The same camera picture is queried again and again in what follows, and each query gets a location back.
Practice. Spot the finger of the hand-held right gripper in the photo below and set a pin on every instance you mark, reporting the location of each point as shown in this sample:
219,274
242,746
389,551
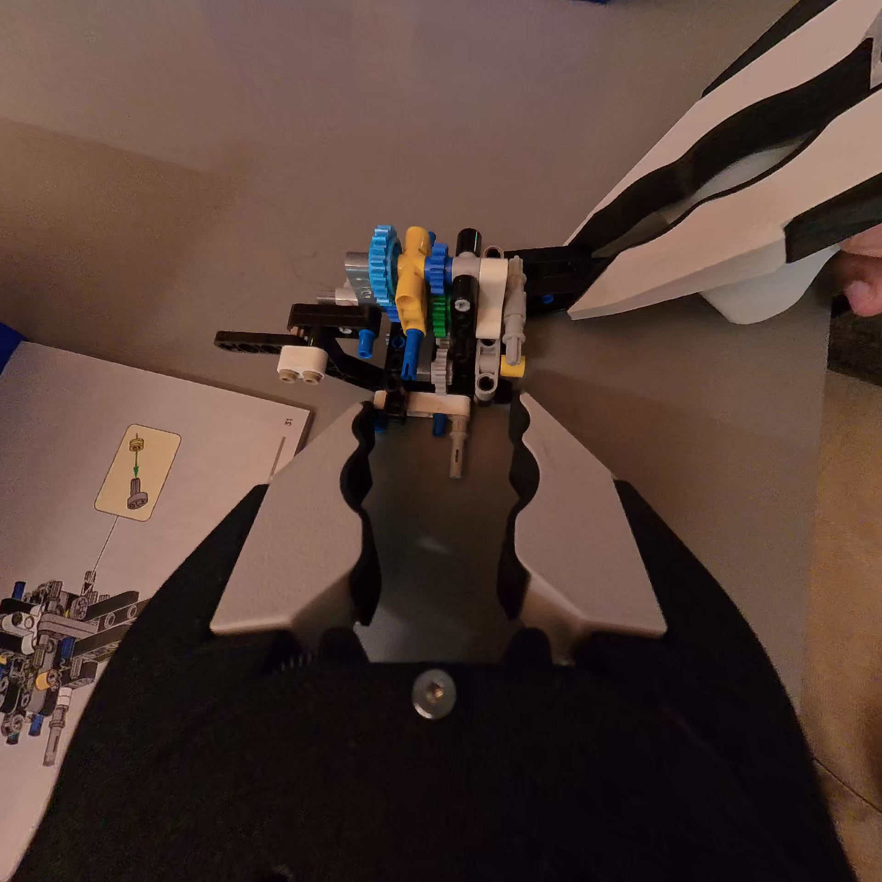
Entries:
723,241
772,83

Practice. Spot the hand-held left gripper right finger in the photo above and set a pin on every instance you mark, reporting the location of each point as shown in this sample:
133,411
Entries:
586,551

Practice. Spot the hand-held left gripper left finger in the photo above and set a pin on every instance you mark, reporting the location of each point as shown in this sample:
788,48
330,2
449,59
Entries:
296,537

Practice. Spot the black lego beam subassembly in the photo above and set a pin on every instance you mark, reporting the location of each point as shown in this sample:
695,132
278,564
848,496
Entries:
544,272

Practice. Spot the multicoloured lego gear assembly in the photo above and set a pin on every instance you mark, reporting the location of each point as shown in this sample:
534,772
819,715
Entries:
413,289

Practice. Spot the lego instruction booklet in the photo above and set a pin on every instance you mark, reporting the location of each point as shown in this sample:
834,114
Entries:
69,413

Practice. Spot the person's right hand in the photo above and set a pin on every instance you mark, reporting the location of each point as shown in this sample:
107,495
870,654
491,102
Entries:
865,275

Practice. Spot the blue plastic box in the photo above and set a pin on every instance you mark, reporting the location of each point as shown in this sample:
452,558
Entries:
8,344

